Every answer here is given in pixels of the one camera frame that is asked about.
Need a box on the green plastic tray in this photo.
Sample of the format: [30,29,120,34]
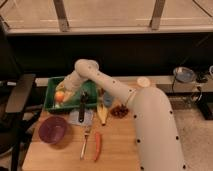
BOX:
[44,76,98,113]

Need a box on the white paper cup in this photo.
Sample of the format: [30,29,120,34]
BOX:
[137,77,151,87]

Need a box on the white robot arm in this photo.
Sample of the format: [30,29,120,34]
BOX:
[56,59,186,171]

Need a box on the silver fork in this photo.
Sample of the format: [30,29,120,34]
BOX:
[80,126,91,160]

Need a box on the yellow banana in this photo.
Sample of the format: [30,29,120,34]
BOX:
[97,104,108,126]

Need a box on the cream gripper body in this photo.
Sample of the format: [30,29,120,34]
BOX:
[55,82,78,103]

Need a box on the grey metal bowl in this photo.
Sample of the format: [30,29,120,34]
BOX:
[173,67,196,83]

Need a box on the purple bowl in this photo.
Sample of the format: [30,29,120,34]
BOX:
[38,116,67,144]

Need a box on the orange apple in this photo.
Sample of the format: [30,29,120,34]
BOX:
[54,91,64,103]

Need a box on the blue plastic cup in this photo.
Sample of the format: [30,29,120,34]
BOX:
[103,92,114,107]

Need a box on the black office chair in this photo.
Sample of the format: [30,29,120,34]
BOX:
[0,74,43,171]

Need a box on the bunch of brown grapes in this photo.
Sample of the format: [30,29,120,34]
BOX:
[110,105,129,118]

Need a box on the orange carrot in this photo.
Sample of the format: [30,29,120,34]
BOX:
[94,132,102,162]

